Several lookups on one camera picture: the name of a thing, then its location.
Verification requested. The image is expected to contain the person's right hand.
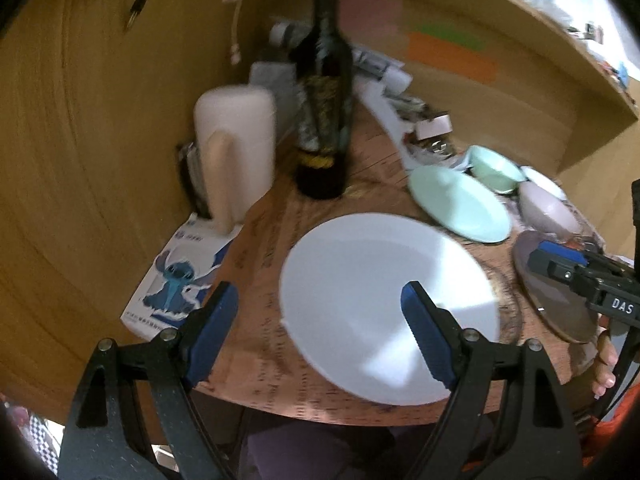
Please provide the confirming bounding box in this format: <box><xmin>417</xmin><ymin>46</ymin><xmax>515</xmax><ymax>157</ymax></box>
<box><xmin>592</xmin><ymin>332</ymin><xmax>620</xmax><ymax>398</ymax></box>

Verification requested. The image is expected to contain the cream jug with handle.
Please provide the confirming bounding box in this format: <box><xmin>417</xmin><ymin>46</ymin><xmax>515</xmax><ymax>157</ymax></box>
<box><xmin>194</xmin><ymin>85</ymin><xmax>277</xmax><ymax>231</ymax></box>

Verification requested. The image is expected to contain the wooden shelf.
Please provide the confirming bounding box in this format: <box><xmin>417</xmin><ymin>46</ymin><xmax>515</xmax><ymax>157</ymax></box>
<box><xmin>250</xmin><ymin>0</ymin><xmax>640</xmax><ymax>126</ymax></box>

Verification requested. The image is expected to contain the white cable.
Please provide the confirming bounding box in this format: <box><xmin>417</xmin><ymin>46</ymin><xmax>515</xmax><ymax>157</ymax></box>
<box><xmin>222</xmin><ymin>0</ymin><xmax>251</xmax><ymax>66</ymax></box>

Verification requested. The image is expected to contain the small bowl of trinkets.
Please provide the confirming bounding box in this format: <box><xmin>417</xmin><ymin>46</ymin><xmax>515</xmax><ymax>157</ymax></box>
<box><xmin>415</xmin><ymin>136</ymin><xmax>458</xmax><ymax>159</ymax></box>

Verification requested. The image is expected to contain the mint green bowl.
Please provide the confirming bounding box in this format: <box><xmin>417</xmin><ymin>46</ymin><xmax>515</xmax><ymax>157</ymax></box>
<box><xmin>467</xmin><ymin>145</ymin><xmax>526</xmax><ymax>196</ymax></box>

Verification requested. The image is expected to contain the orange sticky note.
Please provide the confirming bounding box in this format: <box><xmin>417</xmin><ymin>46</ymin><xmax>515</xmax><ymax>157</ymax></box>
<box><xmin>407</xmin><ymin>32</ymin><xmax>498</xmax><ymax>83</ymax></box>

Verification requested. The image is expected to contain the pale pink bowl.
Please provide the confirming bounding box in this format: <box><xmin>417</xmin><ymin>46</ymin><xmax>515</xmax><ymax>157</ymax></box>
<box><xmin>517</xmin><ymin>181</ymin><xmax>583</xmax><ymax>238</ymax></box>

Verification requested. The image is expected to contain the mint green plate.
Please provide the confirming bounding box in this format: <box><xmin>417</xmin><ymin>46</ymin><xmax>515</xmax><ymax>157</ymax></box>
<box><xmin>407</xmin><ymin>165</ymin><xmax>513</xmax><ymax>244</ymax></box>

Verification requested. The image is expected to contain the pink sticky note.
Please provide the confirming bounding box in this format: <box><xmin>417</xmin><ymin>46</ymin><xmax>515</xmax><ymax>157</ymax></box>
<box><xmin>341</xmin><ymin>0</ymin><xmax>403</xmax><ymax>48</ymax></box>

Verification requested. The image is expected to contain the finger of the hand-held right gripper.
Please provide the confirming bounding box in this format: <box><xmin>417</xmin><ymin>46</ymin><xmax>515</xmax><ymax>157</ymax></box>
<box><xmin>528</xmin><ymin>249</ymin><xmax>581</xmax><ymax>288</ymax></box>
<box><xmin>539</xmin><ymin>241</ymin><xmax>626</xmax><ymax>275</ymax></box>

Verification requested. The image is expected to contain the dark object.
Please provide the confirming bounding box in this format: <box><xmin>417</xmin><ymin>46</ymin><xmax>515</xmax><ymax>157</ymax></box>
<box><xmin>175</xmin><ymin>142</ymin><xmax>211</xmax><ymax>216</ymax></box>

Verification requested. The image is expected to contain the small white box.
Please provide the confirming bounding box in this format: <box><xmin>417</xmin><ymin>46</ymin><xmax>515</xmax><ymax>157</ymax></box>
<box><xmin>412</xmin><ymin>115</ymin><xmax>453</xmax><ymax>141</ymax></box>

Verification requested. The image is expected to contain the white bowl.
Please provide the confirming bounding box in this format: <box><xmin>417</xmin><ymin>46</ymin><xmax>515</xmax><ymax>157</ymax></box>
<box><xmin>520</xmin><ymin>165</ymin><xmax>568</xmax><ymax>201</ymax></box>

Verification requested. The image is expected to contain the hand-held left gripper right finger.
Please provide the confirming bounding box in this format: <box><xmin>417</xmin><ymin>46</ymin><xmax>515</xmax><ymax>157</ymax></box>
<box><xmin>400</xmin><ymin>281</ymin><xmax>583</xmax><ymax>480</ymax></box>

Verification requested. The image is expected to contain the dark wine bottle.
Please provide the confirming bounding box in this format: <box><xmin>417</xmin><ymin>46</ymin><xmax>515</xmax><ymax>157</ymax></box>
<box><xmin>291</xmin><ymin>0</ymin><xmax>357</xmax><ymax>200</ymax></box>

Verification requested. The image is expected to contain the white paper strip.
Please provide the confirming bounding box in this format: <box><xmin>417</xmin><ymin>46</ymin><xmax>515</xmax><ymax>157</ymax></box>
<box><xmin>357</xmin><ymin>80</ymin><xmax>426</xmax><ymax>171</ymax></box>

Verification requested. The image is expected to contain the grey-pink plate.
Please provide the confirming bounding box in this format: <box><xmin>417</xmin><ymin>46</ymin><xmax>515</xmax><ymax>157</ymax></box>
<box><xmin>512</xmin><ymin>230</ymin><xmax>603</xmax><ymax>343</ymax></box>

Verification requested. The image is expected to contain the cartoon print box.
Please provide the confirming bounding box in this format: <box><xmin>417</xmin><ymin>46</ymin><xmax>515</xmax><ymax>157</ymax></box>
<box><xmin>120</xmin><ymin>212</ymin><xmax>241</xmax><ymax>343</ymax></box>

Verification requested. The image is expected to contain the checkered cloth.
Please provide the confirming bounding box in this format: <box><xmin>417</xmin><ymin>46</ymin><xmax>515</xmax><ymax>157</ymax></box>
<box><xmin>15</xmin><ymin>410</ymin><xmax>63</xmax><ymax>476</ymax></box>

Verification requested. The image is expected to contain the green sticky note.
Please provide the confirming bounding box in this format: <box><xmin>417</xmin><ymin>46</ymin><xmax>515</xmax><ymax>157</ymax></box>
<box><xmin>420</xmin><ymin>22</ymin><xmax>486</xmax><ymax>51</ymax></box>

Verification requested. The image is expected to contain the newspaper print table mat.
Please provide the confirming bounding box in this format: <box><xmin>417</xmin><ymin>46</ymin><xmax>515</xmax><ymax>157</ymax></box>
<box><xmin>192</xmin><ymin>105</ymin><xmax>606</xmax><ymax>428</ymax></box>

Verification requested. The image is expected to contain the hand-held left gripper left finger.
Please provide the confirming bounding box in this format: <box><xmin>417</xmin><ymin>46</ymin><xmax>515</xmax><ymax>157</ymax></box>
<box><xmin>59</xmin><ymin>281</ymin><xmax>240</xmax><ymax>480</ymax></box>

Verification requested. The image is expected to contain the large white plate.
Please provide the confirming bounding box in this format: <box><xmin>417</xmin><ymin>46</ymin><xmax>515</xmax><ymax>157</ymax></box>
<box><xmin>279</xmin><ymin>213</ymin><xmax>501</xmax><ymax>405</ymax></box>

